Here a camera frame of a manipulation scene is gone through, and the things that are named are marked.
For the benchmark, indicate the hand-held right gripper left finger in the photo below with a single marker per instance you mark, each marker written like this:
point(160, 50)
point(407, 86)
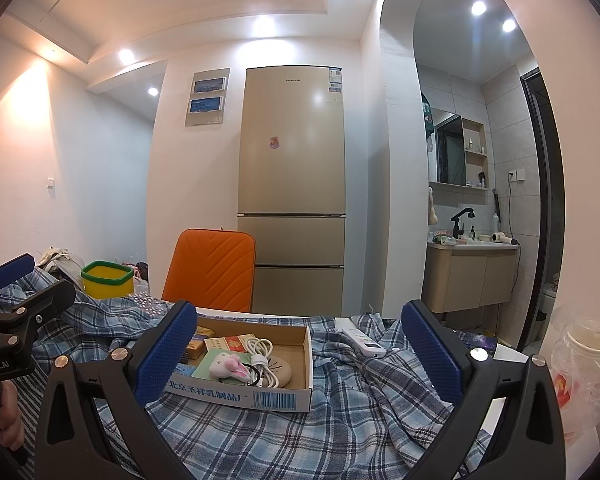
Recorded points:
point(167, 355)

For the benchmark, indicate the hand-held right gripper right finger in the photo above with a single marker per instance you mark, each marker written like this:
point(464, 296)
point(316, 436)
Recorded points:
point(432, 355)

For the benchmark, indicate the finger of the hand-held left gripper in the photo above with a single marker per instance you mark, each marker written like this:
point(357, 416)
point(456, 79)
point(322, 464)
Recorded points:
point(12, 268)
point(47, 295)

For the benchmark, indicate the green snap pouch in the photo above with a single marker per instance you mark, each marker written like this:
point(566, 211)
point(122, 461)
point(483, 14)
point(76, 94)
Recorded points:
point(201, 366)

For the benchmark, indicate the white pink plush toy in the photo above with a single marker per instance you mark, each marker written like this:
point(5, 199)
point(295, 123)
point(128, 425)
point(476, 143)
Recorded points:
point(225, 362)

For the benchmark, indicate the cardboard box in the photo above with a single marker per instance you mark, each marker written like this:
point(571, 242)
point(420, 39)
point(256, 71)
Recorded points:
point(280, 397)

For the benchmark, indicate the person's left hand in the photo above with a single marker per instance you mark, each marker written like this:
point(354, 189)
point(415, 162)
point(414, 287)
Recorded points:
point(9, 420)

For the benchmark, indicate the light blue face mask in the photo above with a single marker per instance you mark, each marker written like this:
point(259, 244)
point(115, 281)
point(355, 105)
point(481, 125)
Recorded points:
point(182, 371)

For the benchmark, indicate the orange gold cigarette pack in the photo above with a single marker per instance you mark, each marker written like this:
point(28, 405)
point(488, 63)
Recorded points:
point(196, 350)

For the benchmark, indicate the white canvas bag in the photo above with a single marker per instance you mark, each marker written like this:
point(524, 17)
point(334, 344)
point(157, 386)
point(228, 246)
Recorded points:
point(65, 265)

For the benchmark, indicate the dark blue box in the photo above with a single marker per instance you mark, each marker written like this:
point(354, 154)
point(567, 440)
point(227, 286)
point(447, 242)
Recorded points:
point(480, 344)

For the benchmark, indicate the sparkly beaded item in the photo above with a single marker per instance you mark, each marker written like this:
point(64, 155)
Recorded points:
point(150, 305)

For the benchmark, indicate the yellow bin with green rim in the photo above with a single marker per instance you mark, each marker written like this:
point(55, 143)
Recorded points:
point(107, 282)

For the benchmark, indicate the red gold cigarette pack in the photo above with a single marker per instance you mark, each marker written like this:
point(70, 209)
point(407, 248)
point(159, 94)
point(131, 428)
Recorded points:
point(230, 345)

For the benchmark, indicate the white remote control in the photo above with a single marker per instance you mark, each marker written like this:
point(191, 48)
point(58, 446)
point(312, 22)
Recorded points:
point(362, 342)

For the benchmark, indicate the beige vanity cabinet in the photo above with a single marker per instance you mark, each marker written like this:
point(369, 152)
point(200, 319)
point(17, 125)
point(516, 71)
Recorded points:
point(467, 277)

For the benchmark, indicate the orange chair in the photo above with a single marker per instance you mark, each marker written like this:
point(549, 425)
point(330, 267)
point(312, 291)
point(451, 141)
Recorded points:
point(210, 270)

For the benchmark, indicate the round beige vented disc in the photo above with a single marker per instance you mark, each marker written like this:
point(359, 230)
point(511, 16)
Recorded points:
point(283, 372)

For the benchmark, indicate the black faucet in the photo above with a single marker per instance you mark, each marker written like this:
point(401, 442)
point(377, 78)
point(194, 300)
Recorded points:
point(459, 222)

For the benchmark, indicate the white hair dryer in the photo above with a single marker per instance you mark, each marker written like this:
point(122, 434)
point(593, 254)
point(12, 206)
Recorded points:
point(502, 238)

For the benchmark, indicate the blue plaid shirt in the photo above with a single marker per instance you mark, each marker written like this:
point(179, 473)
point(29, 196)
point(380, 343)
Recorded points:
point(290, 440)

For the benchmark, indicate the clear plastic bag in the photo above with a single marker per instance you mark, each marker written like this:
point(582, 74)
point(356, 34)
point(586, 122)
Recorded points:
point(575, 410)

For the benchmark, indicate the black hair styling tool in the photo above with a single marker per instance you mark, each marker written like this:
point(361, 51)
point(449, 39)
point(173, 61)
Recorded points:
point(495, 210)

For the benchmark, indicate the mirror cabinet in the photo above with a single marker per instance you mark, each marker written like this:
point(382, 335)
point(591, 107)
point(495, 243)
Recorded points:
point(450, 150)

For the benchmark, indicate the ceiling spotlight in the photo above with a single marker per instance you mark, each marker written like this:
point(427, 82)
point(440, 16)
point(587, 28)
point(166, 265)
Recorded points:
point(126, 56)
point(508, 25)
point(265, 25)
point(152, 91)
point(478, 7)

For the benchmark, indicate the gold refrigerator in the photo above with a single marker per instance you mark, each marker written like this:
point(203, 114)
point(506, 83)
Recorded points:
point(290, 160)

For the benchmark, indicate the pink fridge sticker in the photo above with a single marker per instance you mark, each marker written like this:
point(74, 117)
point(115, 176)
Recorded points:
point(275, 142)

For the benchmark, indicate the hanging green cloth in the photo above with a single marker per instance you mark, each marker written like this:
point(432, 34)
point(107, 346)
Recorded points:
point(426, 115)

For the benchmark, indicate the black door frame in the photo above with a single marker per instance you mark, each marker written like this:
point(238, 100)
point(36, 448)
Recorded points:
point(532, 210)

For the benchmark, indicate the wall socket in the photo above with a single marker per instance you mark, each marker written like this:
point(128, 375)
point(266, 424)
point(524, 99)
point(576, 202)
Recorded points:
point(516, 175)

